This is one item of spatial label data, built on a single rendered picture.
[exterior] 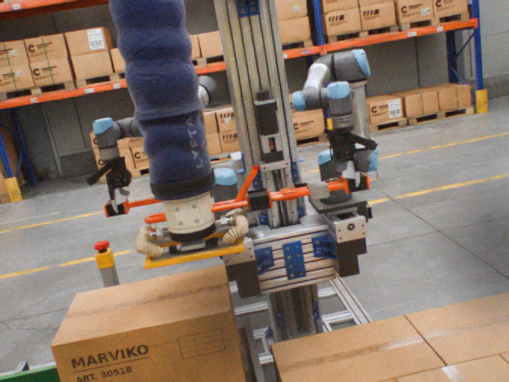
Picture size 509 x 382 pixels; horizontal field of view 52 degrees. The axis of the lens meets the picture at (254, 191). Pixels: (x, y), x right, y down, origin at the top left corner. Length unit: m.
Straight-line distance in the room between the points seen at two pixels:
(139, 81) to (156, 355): 0.90
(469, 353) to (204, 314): 1.02
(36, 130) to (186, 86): 8.91
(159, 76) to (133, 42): 0.13
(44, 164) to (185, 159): 8.96
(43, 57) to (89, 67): 0.72
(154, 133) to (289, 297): 1.23
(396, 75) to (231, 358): 9.47
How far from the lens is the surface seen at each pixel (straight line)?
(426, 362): 2.16
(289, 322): 2.69
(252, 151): 2.46
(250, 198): 1.82
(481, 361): 2.17
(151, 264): 1.80
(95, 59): 8.98
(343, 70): 2.29
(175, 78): 1.70
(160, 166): 1.75
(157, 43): 1.70
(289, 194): 1.86
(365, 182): 1.90
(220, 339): 1.85
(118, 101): 10.27
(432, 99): 9.89
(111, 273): 2.49
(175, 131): 1.72
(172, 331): 1.83
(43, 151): 10.58
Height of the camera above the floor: 1.76
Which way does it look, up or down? 15 degrees down
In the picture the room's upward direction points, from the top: 10 degrees counter-clockwise
